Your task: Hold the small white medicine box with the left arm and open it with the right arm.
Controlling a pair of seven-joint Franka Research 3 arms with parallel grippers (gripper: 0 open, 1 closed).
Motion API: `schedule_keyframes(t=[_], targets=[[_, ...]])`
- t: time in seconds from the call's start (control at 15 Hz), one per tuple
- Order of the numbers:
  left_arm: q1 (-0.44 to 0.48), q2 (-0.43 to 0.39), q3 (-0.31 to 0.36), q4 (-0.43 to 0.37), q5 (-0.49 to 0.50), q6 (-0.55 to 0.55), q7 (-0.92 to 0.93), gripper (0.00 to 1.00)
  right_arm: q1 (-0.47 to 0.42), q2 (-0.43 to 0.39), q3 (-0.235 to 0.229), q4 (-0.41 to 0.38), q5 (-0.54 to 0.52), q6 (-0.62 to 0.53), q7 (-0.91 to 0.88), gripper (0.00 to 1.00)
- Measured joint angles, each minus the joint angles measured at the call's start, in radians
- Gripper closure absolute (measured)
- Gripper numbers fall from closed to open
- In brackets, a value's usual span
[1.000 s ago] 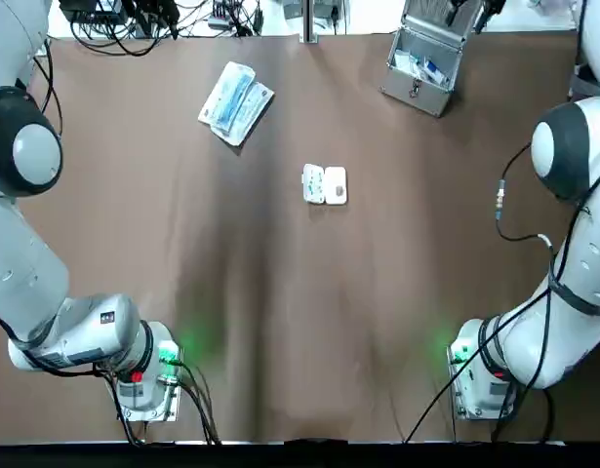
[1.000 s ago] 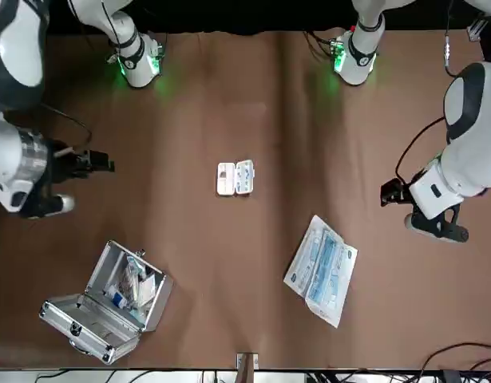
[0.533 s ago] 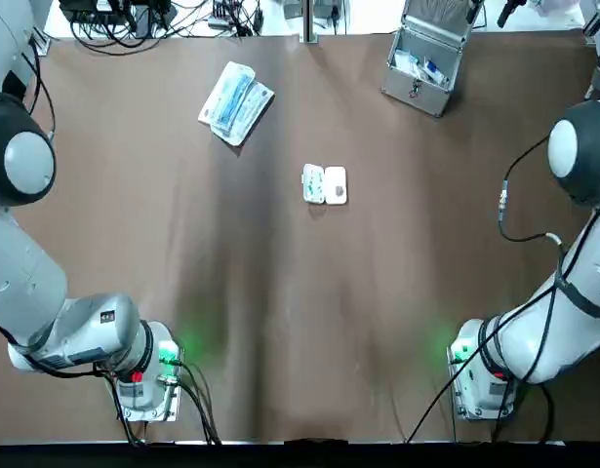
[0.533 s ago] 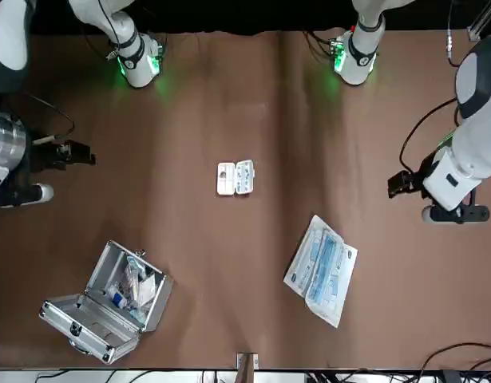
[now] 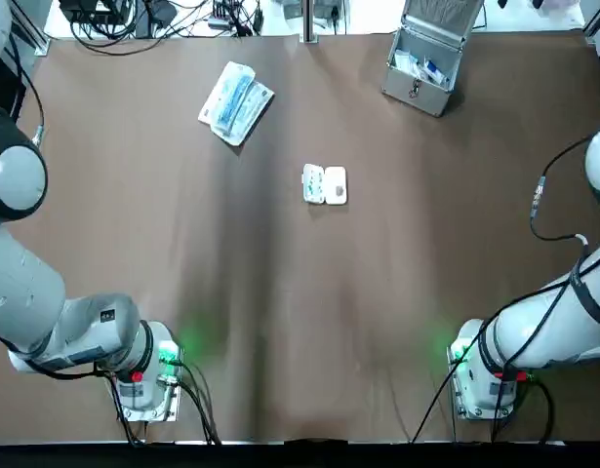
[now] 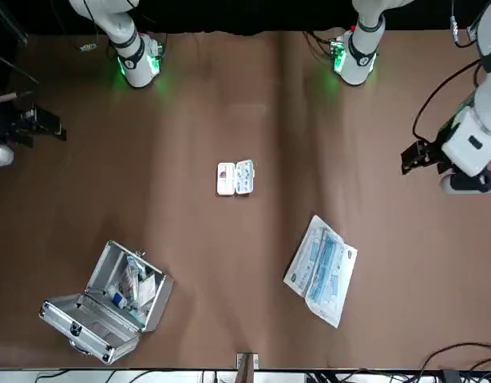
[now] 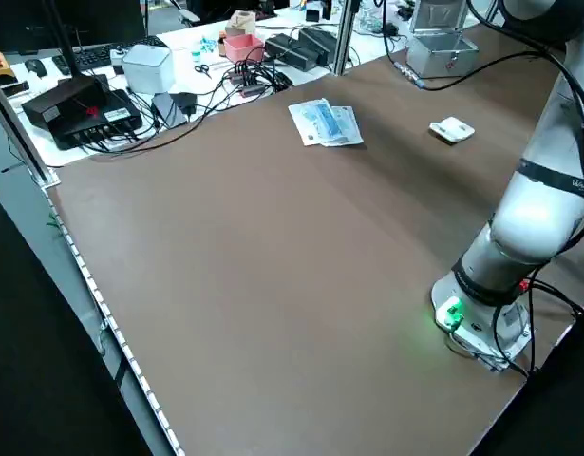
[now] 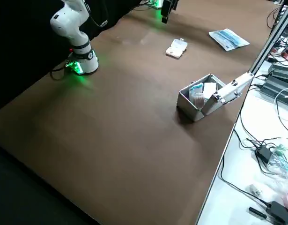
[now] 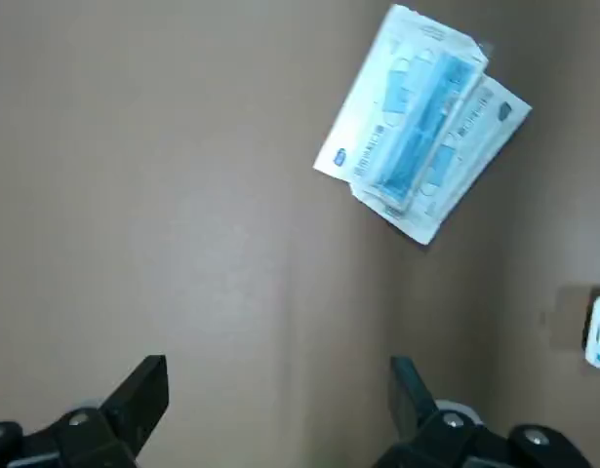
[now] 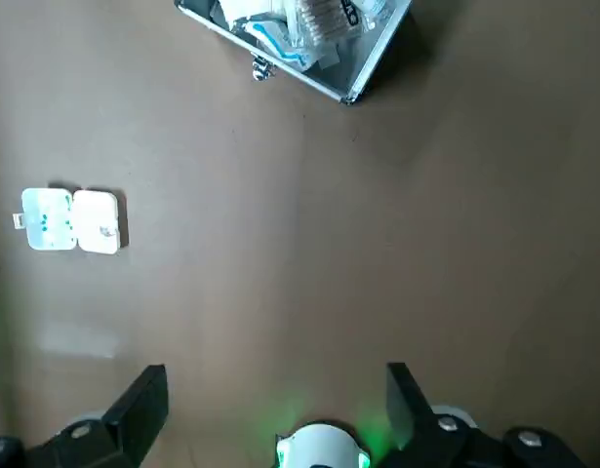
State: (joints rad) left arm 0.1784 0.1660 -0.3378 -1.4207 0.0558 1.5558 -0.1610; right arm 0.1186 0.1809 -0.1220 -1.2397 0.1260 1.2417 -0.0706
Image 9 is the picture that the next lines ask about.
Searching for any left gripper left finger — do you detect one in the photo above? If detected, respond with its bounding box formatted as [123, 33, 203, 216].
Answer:
[0, 354, 170, 468]

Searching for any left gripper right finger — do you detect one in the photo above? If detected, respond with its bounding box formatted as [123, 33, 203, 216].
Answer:
[377, 356, 598, 468]

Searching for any white blue face mask packet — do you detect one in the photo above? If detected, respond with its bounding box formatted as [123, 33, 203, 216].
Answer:
[350, 72, 534, 247]
[312, 3, 491, 218]

